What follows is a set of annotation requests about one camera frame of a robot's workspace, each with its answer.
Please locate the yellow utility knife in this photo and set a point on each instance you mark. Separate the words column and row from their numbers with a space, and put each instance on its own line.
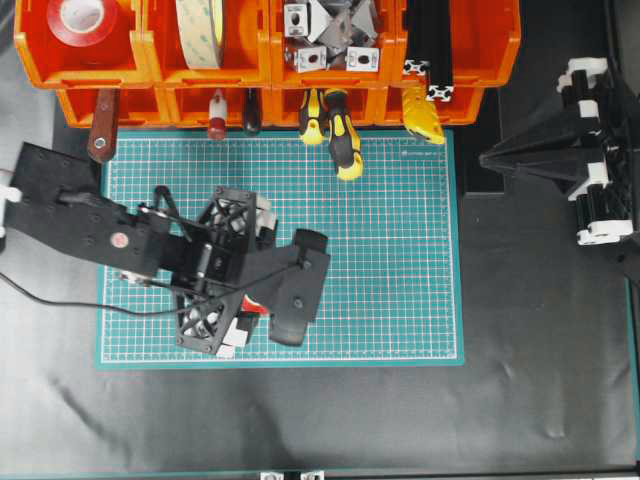
column 420, row 116

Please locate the green cutting mat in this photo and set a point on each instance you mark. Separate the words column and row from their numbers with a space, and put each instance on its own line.
column 392, row 295

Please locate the brown wooden handle tool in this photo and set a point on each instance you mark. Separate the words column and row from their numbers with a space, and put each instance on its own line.
column 102, row 141

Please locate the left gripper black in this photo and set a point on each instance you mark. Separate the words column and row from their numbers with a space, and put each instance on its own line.
column 210, row 318

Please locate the yellow black screwdriver short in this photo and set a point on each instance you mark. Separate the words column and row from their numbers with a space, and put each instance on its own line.
column 311, row 116

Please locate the orange container rack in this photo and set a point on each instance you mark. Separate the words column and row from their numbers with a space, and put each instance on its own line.
column 142, row 57

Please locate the black table cover sheet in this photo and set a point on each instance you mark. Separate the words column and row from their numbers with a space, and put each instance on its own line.
column 546, row 383

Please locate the black aluminium extrusion front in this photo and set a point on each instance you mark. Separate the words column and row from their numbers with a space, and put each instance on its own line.
column 438, row 47

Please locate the red white handle tool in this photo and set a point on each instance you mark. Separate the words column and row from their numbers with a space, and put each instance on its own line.
column 218, row 112

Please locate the black aluminium extrusion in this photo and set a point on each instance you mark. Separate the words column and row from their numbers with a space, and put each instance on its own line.
column 438, row 47
column 416, row 25

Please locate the black aluminium extrusion rear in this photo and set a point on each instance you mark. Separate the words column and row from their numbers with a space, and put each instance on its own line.
column 416, row 25

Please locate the dark black handle tool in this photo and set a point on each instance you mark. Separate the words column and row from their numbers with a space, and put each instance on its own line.
column 252, row 114

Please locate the silver corner bracket right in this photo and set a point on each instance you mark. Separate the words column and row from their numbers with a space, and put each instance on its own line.
column 362, row 59

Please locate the red tape roll in bin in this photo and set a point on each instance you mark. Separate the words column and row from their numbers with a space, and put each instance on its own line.
column 82, row 23

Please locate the silver corner bracket left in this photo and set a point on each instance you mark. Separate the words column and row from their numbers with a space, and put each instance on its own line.
column 310, row 59

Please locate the yellow black screwdriver long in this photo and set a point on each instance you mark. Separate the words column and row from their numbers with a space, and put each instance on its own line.
column 344, row 141

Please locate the white double-sided tape roll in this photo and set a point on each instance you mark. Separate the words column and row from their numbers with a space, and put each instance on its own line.
column 201, row 30

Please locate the grey bracket pile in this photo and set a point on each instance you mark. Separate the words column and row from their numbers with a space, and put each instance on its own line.
column 341, row 24

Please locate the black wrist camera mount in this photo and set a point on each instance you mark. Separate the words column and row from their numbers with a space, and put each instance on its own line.
column 288, row 281

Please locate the silver corner bracket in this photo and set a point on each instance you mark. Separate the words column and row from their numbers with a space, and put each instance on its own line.
column 310, row 59
column 306, row 19
column 362, row 59

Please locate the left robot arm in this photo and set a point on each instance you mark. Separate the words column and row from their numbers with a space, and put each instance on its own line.
column 56, row 199

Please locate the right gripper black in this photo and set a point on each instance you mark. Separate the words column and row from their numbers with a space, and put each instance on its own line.
column 598, row 183

